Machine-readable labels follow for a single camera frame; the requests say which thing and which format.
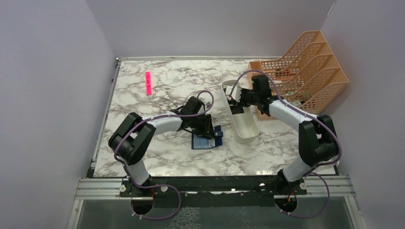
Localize pens in organizer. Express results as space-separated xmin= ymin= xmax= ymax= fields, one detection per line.
xmin=276 ymin=79 xmax=310 ymax=108

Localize aluminium frame rail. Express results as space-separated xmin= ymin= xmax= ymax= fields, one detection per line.
xmin=75 ymin=176 xmax=356 ymax=200

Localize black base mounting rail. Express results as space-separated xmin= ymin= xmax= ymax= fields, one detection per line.
xmin=118 ymin=175 xmax=307 ymax=197

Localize pink highlighter marker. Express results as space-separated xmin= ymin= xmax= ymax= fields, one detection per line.
xmin=145 ymin=71 xmax=152 ymax=95

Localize black credit card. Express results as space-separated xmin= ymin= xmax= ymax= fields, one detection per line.
xmin=230 ymin=106 xmax=244 ymax=115

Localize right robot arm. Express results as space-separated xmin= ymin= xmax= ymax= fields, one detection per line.
xmin=223 ymin=75 xmax=340 ymax=194

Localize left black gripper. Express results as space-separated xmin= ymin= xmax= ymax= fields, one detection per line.
xmin=189 ymin=113 xmax=217 ymax=140

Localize orange mesh file organizer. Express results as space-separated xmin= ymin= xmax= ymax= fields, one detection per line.
xmin=247 ymin=31 xmax=349 ymax=115

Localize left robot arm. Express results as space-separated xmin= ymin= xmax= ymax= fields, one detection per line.
xmin=108 ymin=96 xmax=215 ymax=196

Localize white oblong plastic tray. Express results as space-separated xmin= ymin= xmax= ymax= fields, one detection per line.
xmin=220 ymin=80 xmax=259 ymax=144

